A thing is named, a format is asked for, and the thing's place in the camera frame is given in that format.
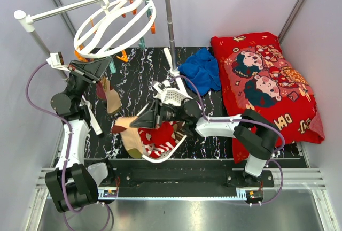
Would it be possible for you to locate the blue towel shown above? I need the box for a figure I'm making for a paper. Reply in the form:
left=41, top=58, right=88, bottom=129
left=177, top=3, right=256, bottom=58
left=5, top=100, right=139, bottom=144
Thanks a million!
left=178, top=48, right=222, bottom=96

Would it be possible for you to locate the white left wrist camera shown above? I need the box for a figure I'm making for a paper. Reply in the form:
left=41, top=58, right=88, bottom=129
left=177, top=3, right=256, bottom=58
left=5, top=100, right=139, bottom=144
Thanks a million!
left=46, top=52, right=70, bottom=72

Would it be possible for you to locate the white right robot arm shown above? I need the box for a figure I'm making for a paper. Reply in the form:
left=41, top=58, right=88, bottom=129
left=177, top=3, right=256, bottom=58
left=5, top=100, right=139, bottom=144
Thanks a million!
left=130, top=99, right=285, bottom=187

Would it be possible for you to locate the white perforated plastic basket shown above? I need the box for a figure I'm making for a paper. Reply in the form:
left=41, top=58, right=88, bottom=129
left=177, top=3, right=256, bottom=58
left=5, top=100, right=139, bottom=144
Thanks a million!
left=142, top=88, right=191, bottom=164

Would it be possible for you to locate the red white striped sock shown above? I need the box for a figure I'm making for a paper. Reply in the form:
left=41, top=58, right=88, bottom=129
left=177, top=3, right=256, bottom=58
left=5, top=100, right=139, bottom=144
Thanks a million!
left=138, top=121, right=177, bottom=147

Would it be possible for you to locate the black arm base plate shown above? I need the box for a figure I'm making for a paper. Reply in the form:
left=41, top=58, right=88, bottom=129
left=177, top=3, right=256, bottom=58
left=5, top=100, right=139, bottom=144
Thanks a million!
left=110, top=159, right=275, bottom=199

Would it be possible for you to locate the red white santa sock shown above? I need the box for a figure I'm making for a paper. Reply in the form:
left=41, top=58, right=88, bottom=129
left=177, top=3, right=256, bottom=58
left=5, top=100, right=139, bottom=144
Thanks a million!
left=145, top=142, right=174, bottom=159

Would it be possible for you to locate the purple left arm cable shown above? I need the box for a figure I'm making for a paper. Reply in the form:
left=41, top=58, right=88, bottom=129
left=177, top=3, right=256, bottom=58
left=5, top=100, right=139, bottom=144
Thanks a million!
left=25, top=63, right=113, bottom=231

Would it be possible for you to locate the red cartoon print pillow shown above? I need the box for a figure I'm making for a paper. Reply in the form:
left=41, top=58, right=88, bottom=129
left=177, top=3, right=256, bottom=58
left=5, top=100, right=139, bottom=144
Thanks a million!
left=209, top=31, right=325, bottom=164

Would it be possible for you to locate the white drying rack frame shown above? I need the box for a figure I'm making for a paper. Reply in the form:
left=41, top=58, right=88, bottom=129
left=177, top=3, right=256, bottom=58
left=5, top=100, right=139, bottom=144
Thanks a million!
left=13, top=0, right=193, bottom=135

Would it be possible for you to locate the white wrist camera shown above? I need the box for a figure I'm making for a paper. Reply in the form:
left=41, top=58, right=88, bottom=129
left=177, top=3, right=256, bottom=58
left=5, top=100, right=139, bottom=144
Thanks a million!
left=46, top=52, right=70, bottom=72
left=151, top=80, right=170, bottom=102

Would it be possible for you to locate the white round clip hanger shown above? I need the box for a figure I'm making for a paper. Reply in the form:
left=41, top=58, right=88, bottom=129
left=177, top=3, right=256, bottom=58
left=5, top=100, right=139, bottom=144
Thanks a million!
left=73, top=0, right=157, bottom=59

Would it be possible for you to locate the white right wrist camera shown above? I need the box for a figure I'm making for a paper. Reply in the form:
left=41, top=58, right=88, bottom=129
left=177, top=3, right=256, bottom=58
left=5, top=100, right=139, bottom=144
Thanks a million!
left=151, top=80, right=170, bottom=102

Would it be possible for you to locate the beige olive striped sock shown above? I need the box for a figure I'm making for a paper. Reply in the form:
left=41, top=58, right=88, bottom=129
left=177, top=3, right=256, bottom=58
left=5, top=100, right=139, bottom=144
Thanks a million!
left=96, top=77, right=122, bottom=114
left=112, top=116, right=143, bottom=159

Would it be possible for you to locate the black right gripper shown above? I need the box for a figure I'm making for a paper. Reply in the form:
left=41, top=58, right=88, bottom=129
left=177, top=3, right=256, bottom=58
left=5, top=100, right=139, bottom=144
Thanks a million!
left=130, top=97, right=186, bottom=129

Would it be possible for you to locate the orange plastic clip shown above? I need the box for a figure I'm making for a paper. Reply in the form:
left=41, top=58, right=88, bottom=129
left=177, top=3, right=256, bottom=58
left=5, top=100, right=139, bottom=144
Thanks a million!
left=116, top=50, right=129, bottom=63

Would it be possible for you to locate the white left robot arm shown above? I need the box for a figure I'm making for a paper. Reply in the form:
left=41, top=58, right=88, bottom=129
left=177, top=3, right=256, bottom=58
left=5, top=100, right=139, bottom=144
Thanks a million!
left=45, top=53, right=115, bottom=213

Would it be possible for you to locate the teal plastic clip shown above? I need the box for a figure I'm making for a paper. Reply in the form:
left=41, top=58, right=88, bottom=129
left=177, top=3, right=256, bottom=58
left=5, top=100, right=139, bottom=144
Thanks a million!
left=109, top=61, right=116, bottom=74

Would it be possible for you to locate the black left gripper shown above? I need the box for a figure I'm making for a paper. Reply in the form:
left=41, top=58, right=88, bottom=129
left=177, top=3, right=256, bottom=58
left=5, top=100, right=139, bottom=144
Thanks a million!
left=65, top=57, right=112, bottom=103

